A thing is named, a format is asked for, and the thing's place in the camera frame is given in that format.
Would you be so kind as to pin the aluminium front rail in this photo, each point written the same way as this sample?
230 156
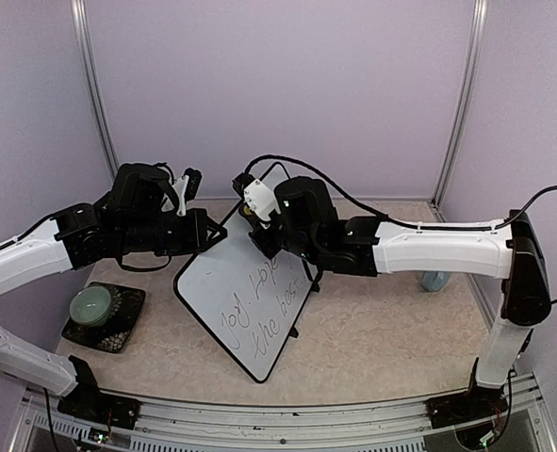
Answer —
175 425

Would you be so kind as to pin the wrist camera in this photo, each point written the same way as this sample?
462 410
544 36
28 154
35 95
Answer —
186 188
258 197

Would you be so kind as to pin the white whiteboard black frame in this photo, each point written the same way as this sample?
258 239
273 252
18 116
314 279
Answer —
248 303

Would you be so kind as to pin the aluminium corner post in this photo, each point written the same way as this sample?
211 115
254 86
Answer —
463 102
84 43

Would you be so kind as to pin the right aluminium corner post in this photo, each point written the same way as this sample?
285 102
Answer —
463 102

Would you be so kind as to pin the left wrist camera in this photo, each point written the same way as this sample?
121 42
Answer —
186 188

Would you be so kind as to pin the whiteboard wire stand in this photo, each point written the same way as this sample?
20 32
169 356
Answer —
314 289

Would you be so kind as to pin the pale green ceramic bowl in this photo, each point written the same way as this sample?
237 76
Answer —
91 306

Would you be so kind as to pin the light blue ceramic mug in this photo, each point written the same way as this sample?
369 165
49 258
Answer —
434 281

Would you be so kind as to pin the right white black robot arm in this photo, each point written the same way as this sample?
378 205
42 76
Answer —
298 216

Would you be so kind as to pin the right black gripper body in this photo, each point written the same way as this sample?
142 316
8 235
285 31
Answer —
268 249

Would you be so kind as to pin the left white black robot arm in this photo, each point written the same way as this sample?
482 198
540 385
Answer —
144 211

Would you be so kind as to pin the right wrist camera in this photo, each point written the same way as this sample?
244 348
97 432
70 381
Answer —
258 197

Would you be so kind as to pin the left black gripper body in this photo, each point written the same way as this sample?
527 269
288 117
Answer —
179 241

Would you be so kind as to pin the left aluminium corner post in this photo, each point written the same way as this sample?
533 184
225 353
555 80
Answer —
84 43

